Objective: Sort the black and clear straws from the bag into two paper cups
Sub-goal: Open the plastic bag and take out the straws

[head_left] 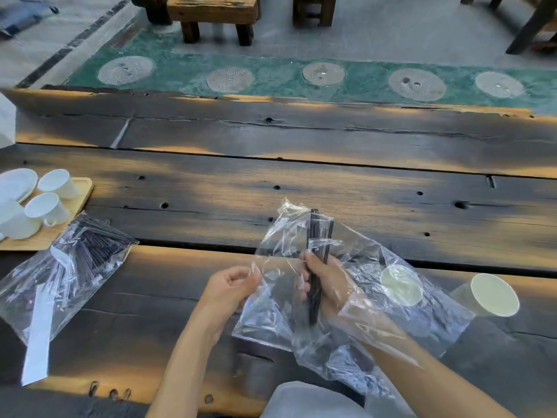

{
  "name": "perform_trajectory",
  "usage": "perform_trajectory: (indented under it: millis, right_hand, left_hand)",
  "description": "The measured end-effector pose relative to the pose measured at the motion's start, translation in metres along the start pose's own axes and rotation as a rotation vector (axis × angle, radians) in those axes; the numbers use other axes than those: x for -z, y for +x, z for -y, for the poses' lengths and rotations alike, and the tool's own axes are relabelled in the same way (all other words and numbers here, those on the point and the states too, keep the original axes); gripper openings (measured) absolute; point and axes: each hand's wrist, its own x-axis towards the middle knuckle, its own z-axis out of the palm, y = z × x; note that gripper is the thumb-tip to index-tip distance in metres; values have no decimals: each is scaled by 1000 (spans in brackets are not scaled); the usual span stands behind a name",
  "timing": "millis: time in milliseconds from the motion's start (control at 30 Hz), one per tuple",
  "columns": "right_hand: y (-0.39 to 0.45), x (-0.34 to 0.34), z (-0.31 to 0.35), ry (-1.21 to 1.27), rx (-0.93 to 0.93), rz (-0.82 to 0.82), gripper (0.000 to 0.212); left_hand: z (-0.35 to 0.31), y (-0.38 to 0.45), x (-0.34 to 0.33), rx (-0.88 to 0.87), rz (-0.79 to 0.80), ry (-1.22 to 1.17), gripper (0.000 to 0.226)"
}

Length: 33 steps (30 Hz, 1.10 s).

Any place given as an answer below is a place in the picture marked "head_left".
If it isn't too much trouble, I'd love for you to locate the person's left hand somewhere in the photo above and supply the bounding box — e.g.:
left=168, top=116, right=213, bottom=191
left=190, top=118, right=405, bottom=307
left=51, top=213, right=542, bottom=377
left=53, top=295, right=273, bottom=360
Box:
left=196, top=265, right=263, bottom=341

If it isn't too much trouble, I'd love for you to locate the person's right hand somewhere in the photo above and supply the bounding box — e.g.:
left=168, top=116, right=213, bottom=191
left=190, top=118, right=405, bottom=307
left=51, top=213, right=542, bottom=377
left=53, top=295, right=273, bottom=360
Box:
left=298, top=250, right=356, bottom=321

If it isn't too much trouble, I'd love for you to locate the handful of black straws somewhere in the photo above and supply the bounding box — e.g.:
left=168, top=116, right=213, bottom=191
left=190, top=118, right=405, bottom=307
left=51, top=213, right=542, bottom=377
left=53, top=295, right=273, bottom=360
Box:
left=305, top=208, right=336, bottom=328

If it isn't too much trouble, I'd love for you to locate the clear plastic bag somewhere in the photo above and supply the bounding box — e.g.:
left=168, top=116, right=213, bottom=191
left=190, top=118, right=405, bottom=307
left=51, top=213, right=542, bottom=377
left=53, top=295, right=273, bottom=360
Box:
left=232, top=198, right=476, bottom=399

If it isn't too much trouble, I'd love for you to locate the person's left forearm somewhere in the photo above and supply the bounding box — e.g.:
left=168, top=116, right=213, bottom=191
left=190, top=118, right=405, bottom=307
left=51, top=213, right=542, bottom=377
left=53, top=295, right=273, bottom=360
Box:
left=146, top=315, right=232, bottom=418

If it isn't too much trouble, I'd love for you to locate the person's right forearm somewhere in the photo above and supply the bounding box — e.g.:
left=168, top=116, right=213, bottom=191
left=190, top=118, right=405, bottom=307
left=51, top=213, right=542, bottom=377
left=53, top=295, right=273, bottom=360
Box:
left=327, top=297, right=518, bottom=418

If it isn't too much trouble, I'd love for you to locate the white paper cup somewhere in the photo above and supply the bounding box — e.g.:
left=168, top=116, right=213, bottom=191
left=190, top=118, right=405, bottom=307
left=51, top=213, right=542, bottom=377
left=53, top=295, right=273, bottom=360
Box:
left=449, top=273, right=521, bottom=318
left=380, top=264, right=425, bottom=308

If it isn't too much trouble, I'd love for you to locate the person's white garment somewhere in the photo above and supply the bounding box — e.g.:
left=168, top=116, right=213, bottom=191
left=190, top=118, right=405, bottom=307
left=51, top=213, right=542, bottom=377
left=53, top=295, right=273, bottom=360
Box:
left=260, top=380, right=412, bottom=418

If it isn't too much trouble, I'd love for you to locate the bundle of bagged black straws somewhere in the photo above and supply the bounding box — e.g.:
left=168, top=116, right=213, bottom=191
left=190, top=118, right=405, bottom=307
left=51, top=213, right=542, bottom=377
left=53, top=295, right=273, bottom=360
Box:
left=48, top=213, right=133, bottom=301

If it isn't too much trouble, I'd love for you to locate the light wooden tray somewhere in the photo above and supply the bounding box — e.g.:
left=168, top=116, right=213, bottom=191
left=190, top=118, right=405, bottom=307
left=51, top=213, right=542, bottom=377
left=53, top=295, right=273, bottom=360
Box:
left=0, top=177, right=94, bottom=252

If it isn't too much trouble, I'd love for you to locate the round grooved millstone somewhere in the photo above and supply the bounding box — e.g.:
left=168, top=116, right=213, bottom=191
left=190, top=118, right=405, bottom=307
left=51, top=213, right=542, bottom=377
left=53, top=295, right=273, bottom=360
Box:
left=97, top=55, right=156, bottom=87
left=474, top=71, right=526, bottom=100
left=301, top=62, right=346, bottom=87
left=205, top=66, right=256, bottom=93
left=388, top=68, right=447, bottom=102

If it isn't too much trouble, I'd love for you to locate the white ceramic cup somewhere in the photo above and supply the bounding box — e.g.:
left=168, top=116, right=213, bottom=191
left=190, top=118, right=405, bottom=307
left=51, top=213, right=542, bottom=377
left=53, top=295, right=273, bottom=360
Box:
left=0, top=199, right=41, bottom=241
left=24, top=192, right=71, bottom=227
left=37, top=169, right=81, bottom=201

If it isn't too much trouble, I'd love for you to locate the clear bag with white strip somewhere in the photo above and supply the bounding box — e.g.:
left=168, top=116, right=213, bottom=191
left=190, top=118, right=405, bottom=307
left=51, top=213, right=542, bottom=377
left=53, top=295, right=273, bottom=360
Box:
left=0, top=212, right=140, bottom=386

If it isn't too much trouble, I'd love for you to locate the white saucer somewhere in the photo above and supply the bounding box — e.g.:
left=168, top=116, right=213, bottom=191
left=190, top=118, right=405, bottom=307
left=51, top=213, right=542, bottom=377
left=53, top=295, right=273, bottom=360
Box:
left=0, top=168, right=39, bottom=203

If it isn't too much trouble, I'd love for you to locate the dark wooden stool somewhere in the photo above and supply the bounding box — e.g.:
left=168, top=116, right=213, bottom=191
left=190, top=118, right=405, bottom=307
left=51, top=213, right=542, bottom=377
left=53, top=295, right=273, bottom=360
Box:
left=289, top=0, right=338, bottom=27

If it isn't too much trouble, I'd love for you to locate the rough wooden bench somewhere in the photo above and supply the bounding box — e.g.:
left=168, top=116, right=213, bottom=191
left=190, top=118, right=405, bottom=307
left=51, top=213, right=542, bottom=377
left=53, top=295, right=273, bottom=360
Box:
left=167, top=0, right=260, bottom=47

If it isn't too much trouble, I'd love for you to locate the white box corner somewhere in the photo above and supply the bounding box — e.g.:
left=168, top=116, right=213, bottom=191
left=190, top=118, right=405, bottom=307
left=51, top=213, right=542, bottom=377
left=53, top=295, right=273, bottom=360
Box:
left=0, top=92, right=17, bottom=149

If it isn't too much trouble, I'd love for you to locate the dark wooden block seat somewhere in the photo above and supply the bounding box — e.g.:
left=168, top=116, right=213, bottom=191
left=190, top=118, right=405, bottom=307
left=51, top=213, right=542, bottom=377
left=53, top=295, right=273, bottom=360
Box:
left=129, top=0, right=173, bottom=26

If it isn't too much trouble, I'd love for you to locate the dark wooden furniture leg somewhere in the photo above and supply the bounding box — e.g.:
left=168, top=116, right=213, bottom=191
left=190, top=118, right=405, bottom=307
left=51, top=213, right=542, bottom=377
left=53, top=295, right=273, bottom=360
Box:
left=506, top=0, right=557, bottom=55

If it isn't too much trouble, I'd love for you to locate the grey-blue cloth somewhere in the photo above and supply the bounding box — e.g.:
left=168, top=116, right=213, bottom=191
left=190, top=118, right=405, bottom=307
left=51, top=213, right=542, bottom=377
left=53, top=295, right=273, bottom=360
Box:
left=0, top=0, right=60, bottom=40

